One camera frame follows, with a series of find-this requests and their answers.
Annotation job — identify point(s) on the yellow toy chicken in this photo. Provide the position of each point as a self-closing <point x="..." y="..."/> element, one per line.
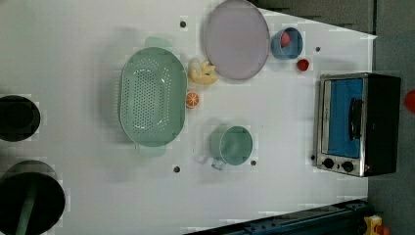
<point x="202" y="73"/>

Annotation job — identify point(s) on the pink toy in cup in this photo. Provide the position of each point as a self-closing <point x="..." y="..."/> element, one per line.
<point x="285" y="39"/>

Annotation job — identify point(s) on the black round stand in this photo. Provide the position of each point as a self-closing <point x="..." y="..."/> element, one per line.
<point x="32" y="199"/>
<point x="19" y="118"/>

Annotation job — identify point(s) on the red ketchup bottle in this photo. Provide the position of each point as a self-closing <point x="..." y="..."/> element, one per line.
<point x="409" y="101"/>

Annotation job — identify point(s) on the green mug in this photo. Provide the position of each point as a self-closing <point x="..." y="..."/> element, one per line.
<point x="230" y="145"/>

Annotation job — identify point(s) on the green perforated colander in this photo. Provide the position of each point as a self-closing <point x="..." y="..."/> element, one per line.
<point x="151" y="104"/>

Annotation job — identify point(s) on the orange slice toy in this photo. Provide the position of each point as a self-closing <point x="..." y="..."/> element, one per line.
<point x="192" y="99"/>

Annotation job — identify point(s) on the black round stand lower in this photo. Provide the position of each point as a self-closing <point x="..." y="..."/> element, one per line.
<point x="32" y="199"/>

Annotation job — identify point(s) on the blue cup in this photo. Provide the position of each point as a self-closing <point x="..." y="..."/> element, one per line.
<point x="290" y="52"/>

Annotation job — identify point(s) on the lilac round plate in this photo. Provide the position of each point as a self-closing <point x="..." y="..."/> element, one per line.
<point x="237" y="39"/>

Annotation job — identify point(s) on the yellow red emergency button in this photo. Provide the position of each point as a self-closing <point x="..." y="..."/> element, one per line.
<point x="375" y="226"/>

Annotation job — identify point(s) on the blue metal frame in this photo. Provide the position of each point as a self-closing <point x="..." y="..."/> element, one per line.
<point x="337" y="219"/>

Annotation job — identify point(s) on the small red toy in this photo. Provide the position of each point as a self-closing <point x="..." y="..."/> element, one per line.
<point x="303" y="64"/>

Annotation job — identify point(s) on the black toaster oven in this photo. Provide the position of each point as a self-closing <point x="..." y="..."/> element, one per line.
<point x="357" y="123"/>

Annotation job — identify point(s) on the black round stand upper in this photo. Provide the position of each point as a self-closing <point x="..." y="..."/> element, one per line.
<point x="19" y="118"/>

